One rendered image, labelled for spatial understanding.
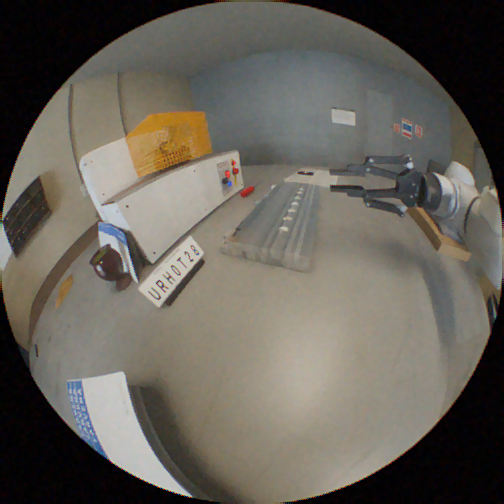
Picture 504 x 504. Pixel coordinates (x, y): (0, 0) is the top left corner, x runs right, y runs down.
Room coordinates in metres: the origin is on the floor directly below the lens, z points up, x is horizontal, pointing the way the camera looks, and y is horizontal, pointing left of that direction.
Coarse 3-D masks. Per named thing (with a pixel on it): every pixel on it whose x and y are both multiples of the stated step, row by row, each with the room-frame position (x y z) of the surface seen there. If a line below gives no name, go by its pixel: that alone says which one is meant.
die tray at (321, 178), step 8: (304, 168) 1.07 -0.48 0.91; (296, 176) 0.84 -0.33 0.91; (304, 176) 0.83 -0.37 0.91; (312, 176) 0.82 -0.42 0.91; (320, 176) 0.81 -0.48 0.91; (328, 176) 0.81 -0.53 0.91; (336, 176) 0.81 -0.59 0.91; (312, 184) 0.67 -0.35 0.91; (320, 184) 0.66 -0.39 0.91; (328, 184) 0.65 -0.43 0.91
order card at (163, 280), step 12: (192, 240) 0.27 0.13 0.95; (180, 252) 0.23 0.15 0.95; (192, 252) 0.24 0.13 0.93; (168, 264) 0.20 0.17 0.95; (180, 264) 0.21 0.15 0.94; (192, 264) 0.22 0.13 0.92; (156, 276) 0.17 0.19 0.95; (168, 276) 0.18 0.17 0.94; (180, 276) 0.19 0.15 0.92; (144, 288) 0.14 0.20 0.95; (156, 288) 0.15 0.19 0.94; (168, 288) 0.16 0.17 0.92; (156, 300) 0.13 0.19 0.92
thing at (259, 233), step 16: (272, 192) 0.51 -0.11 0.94; (288, 192) 0.49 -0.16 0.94; (304, 192) 0.48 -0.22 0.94; (256, 208) 0.39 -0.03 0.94; (272, 208) 0.38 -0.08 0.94; (288, 208) 0.36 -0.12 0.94; (304, 208) 0.35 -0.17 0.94; (256, 224) 0.30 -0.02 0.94; (272, 224) 0.29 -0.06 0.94; (288, 224) 0.28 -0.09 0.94; (304, 224) 0.27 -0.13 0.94; (240, 240) 0.25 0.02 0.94; (256, 240) 0.24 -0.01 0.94; (272, 240) 0.23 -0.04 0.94; (288, 240) 0.22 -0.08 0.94; (304, 240) 0.22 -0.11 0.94; (288, 256) 0.19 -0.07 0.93; (304, 256) 0.17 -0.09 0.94
